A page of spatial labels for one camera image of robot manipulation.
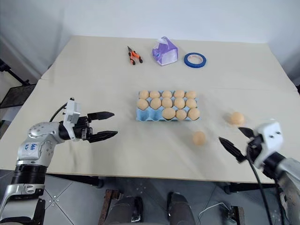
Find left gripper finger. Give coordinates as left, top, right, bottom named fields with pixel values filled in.
left=89, top=130, right=119, bottom=144
left=87, top=112, right=115, bottom=122

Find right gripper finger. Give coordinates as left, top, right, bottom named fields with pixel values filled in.
left=218, top=136, right=247, bottom=164
left=238, top=127, right=256, bottom=141

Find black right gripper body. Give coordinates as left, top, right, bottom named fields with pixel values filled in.
left=244, top=135, right=265, bottom=163

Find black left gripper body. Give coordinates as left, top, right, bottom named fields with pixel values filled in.
left=73, top=114, right=94, bottom=142

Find blue egg carton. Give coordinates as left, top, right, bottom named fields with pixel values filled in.
left=135, top=90, right=202, bottom=123

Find orange black pliers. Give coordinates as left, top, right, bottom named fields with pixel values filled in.
left=127, top=45, right=144, bottom=66

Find rusty metal bar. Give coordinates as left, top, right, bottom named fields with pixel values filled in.
left=97, top=188, right=120, bottom=225

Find black mesh seat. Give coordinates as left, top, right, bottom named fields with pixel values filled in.
left=0, top=83, right=36, bottom=109

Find dark rounded shape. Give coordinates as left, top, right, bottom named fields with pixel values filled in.
left=108, top=195, right=144, bottom=225
left=166, top=191, right=196, bottom=225

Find purple plastic bag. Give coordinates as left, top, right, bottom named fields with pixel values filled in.
left=151, top=36, right=179, bottom=67

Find black tripod stand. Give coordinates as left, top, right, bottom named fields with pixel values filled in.
left=0, top=58, right=31, bottom=86

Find blue tape roll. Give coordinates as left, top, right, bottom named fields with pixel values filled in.
left=183, top=52, right=208, bottom=69

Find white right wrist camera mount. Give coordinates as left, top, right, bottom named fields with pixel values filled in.
left=253, top=120, right=285, bottom=169

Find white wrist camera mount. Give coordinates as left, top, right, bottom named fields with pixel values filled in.
left=253, top=120, right=285, bottom=169
left=62, top=97, right=82, bottom=129

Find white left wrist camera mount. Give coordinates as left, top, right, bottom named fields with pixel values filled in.
left=62, top=97, right=82, bottom=129

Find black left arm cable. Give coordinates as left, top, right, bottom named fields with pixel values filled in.
left=49, top=103, right=69, bottom=123

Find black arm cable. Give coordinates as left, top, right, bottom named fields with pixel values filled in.
left=49, top=103, right=69, bottom=123
left=245, top=144, right=275, bottom=225

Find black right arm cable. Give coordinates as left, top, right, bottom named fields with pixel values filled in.
left=245, top=144, right=275, bottom=225

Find black table frame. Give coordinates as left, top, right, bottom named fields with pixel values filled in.
left=45, top=173, right=105, bottom=188

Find white floor cable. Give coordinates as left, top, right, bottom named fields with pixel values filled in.
left=198, top=201, right=233, bottom=225

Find rusty metal bracket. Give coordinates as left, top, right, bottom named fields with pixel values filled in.
left=226, top=205, right=245, bottom=225

